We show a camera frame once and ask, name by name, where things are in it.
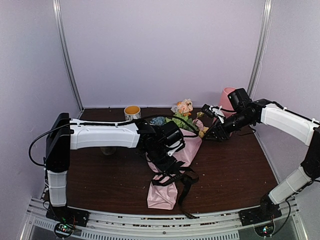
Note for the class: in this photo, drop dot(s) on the pink wrapping paper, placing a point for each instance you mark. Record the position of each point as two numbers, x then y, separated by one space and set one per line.
162 192

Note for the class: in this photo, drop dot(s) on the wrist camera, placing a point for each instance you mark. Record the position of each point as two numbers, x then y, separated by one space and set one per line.
171 136
239 99

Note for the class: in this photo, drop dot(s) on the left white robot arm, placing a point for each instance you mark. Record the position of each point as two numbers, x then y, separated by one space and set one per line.
72 134

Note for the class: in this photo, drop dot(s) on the left aluminium frame post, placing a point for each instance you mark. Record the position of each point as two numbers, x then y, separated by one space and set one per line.
66 56

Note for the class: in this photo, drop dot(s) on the black printed ribbon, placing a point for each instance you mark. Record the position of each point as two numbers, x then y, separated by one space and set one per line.
184 184

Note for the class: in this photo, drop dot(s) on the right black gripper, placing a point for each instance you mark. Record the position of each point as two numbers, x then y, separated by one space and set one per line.
217 128

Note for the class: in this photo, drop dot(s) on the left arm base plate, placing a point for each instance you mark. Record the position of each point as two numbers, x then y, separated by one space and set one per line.
68 215

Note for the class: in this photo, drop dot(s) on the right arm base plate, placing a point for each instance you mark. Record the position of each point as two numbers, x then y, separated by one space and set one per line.
255 215

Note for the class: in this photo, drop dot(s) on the pink and yellow roses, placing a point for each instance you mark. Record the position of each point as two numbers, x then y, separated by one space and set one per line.
202 129

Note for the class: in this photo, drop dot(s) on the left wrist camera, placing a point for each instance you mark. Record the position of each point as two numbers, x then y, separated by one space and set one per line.
171 136

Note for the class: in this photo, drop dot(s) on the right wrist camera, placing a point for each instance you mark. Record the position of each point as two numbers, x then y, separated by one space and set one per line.
239 99

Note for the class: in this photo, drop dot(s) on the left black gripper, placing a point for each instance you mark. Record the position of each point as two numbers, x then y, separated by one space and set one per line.
165 167

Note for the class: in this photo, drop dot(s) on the white floral mug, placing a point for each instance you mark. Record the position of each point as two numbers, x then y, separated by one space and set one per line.
108 151

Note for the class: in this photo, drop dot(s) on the fuzzy green orange flower stem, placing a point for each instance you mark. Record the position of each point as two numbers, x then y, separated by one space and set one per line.
183 111

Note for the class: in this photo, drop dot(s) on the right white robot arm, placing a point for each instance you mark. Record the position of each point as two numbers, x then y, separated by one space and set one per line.
270 113

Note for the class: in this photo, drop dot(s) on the pink cylindrical vase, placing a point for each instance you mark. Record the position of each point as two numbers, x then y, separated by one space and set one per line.
224 106

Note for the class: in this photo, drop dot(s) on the aluminium front rail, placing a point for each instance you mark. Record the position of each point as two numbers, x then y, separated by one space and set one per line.
221 225

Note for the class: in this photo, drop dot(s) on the mug with yellow interior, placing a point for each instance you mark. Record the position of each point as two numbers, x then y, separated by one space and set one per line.
132 112

